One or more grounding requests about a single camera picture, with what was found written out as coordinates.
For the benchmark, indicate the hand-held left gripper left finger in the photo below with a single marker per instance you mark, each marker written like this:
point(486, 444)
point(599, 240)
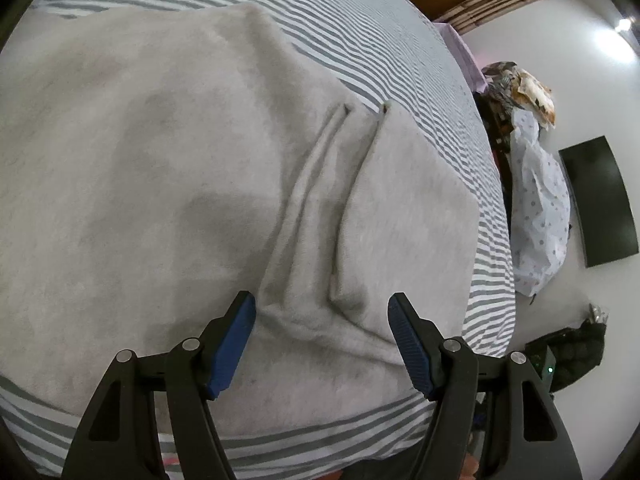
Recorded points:
point(230, 345)

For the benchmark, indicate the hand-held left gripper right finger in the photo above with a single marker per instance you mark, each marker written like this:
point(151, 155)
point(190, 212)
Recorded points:
point(412, 345)

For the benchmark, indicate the light grey pants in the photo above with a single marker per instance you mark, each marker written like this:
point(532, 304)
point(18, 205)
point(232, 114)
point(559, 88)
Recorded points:
point(175, 185)

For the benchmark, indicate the black jacket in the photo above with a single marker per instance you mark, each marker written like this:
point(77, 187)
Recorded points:
point(575, 355)

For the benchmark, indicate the white dotted cloth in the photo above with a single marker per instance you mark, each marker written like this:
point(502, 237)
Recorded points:
point(542, 210)

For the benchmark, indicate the dark cluttered cabinet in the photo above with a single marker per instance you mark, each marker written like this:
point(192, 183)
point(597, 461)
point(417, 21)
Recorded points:
point(500, 130)

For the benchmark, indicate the floral fabric bundle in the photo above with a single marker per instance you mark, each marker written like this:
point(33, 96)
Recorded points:
point(525, 90)

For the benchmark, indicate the purple cloth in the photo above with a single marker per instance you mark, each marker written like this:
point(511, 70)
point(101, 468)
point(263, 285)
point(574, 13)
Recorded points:
point(465, 57)

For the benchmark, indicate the grey white striped bed sheet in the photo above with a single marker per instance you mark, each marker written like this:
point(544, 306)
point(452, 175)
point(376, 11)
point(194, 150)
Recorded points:
point(390, 45)

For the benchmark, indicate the ceiling light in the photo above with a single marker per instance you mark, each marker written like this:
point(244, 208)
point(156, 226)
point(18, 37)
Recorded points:
point(622, 24)

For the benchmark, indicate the black wall television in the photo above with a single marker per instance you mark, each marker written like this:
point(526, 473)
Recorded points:
point(600, 200)

